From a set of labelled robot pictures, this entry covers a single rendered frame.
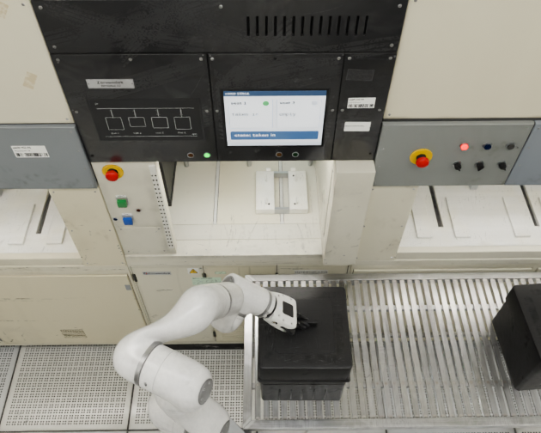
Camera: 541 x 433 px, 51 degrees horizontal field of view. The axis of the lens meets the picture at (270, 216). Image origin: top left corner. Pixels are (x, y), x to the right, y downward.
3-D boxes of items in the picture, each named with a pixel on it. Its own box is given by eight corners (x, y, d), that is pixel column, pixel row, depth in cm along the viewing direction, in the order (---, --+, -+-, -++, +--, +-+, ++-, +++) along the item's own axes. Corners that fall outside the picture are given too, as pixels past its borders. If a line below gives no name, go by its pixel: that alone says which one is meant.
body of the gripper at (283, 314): (274, 315, 163) (300, 327, 170) (273, 284, 170) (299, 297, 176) (255, 324, 168) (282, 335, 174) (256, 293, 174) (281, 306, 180)
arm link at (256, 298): (255, 323, 164) (274, 297, 164) (221, 307, 157) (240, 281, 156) (244, 308, 171) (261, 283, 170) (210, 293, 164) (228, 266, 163)
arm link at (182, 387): (188, 393, 165) (238, 418, 161) (167, 433, 159) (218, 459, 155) (154, 329, 123) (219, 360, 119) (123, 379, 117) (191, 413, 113)
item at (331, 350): (257, 382, 179) (257, 366, 168) (258, 299, 197) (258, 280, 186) (350, 382, 179) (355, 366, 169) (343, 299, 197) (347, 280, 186)
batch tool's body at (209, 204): (157, 359, 284) (24, 14, 128) (174, 209, 341) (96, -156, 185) (333, 357, 285) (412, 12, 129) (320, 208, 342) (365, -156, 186)
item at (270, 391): (261, 326, 212) (261, 305, 198) (336, 326, 212) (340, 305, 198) (260, 400, 195) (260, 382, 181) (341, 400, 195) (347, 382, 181)
